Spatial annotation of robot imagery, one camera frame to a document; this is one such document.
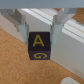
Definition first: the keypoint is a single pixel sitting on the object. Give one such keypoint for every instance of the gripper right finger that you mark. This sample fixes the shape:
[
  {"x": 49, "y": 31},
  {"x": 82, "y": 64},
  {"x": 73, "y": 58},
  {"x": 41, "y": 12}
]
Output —
[{"x": 56, "y": 24}]

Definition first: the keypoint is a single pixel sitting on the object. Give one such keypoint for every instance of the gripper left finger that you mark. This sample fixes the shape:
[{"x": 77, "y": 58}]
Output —
[{"x": 20, "y": 25}]

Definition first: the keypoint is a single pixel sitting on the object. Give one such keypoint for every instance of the purple block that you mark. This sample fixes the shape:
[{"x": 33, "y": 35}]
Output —
[{"x": 39, "y": 45}]

